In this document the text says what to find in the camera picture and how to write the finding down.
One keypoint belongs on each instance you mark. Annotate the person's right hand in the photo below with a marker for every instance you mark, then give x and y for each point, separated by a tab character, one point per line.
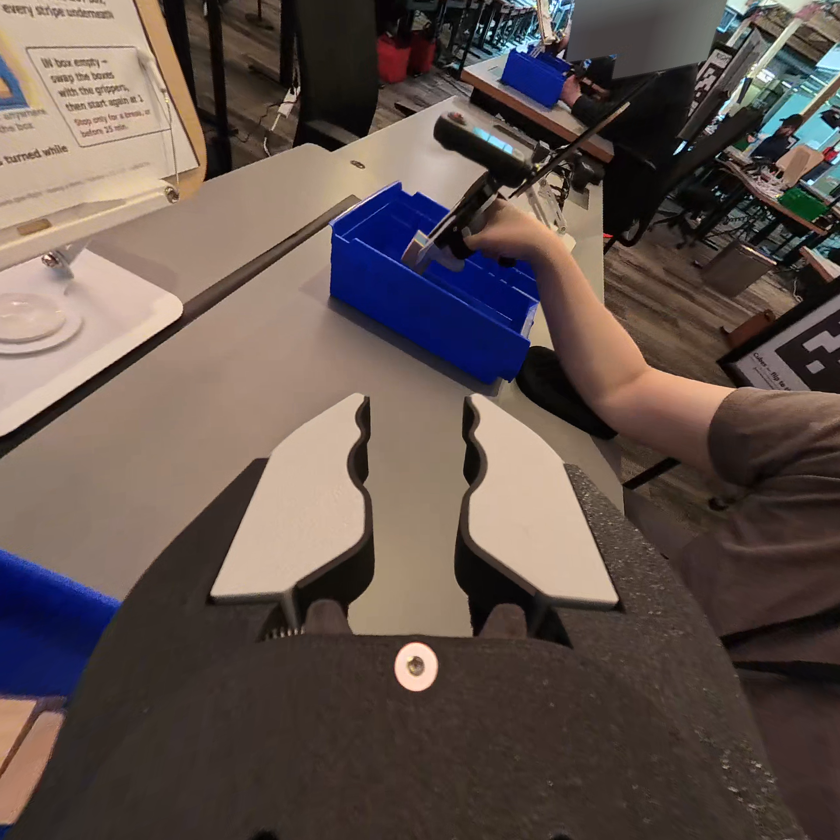
512	229

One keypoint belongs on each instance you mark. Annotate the wooden-edged work table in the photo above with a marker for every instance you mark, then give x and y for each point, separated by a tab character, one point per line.
558	124

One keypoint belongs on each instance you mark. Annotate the framed tag sign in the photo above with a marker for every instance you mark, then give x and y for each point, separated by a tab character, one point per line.
807	354

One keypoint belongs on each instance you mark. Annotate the person's dark trousers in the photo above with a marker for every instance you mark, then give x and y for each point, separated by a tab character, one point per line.
807	754

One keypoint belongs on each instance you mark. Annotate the black office chair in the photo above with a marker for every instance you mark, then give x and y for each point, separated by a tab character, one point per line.
715	151

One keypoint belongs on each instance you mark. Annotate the white stand base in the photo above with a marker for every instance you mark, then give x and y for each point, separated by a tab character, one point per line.
118	308
548	207

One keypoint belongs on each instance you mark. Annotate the green storage bin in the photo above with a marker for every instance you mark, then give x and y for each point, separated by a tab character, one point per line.
804	205

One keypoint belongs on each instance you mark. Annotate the black wrist rest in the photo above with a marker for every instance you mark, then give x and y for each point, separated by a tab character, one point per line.
558	394

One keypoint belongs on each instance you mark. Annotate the printed instruction sheet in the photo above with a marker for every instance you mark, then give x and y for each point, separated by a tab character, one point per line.
85	151

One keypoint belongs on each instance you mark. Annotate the black display board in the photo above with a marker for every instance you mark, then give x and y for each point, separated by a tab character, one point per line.
577	141

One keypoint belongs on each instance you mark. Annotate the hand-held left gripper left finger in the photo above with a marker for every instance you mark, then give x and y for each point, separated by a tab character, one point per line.
295	518

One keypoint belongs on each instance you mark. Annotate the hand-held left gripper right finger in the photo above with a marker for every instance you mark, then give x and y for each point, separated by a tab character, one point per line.
531	518

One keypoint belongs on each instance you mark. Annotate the red storage bin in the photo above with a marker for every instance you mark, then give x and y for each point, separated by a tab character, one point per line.
394	59
423	52

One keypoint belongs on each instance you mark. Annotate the person's grey-brown shirt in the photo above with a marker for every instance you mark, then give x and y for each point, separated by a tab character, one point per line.
774	492

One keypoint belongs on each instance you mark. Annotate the grey waste bin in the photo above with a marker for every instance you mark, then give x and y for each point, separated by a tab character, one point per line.
735	269

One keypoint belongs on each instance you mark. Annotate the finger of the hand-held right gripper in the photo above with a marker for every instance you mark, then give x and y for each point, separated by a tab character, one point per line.
417	253
449	261

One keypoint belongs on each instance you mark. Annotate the blue plastic bin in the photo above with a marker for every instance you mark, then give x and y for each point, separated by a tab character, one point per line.
531	79
46	623
426	315

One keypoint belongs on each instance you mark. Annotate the group of wooden cubes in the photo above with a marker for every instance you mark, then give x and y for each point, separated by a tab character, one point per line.
26	761

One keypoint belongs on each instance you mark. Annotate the person's right forearm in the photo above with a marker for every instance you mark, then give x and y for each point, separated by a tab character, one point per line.
590	341

